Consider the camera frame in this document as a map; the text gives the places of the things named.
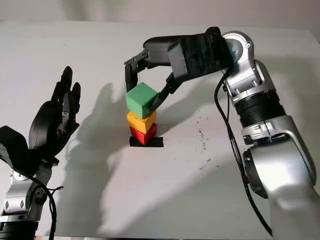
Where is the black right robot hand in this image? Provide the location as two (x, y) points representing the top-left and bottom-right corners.
(123, 34), (186, 112)

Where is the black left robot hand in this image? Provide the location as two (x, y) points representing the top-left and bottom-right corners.
(28, 65), (82, 165)

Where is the green wooden block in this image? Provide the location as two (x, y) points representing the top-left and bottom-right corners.
(124, 82), (159, 119)

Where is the yellow wooden block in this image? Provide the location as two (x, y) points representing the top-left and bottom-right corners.
(126, 109), (158, 134)

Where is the red wooden block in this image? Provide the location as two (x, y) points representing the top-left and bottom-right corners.
(128, 122), (158, 146)

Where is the black tape strip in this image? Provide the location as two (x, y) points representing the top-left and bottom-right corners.
(129, 136), (164, 149)

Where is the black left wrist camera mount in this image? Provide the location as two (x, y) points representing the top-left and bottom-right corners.
(0, 125), (39, 177)

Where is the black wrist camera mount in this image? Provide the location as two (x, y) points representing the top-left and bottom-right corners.
(167, 26), (237, 81)
(0, 125), (39, 177)

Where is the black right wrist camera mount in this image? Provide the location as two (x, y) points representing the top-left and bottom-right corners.
(167, 26), (237, 81)

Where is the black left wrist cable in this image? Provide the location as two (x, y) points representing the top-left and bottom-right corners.
(24, 174), (65, 240)

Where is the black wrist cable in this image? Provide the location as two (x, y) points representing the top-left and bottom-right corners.
(24, 174), (65, 240)
(214, 72), (273, 237)

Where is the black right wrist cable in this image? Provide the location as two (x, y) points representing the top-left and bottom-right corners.
(214, 72), (273, 237)

